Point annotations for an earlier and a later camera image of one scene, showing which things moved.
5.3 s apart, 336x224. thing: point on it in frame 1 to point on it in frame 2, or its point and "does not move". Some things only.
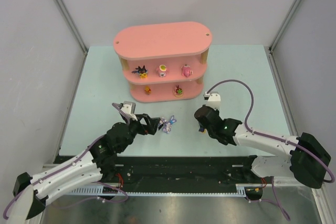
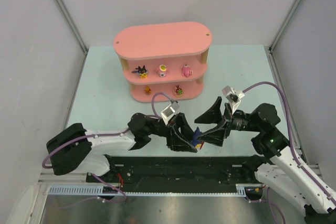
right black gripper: (200, 125) to (227, 123)
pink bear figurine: (186, 70) does not move
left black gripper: (142, 122) to (171, 133)
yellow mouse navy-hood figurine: (203, 130) to (197, 143)
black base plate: (179, 170) does not move
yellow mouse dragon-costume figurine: (143, 72) does not move
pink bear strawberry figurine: (178, 91) does not move
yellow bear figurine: (147, 89) does not move
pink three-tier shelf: (164, 63) does not move
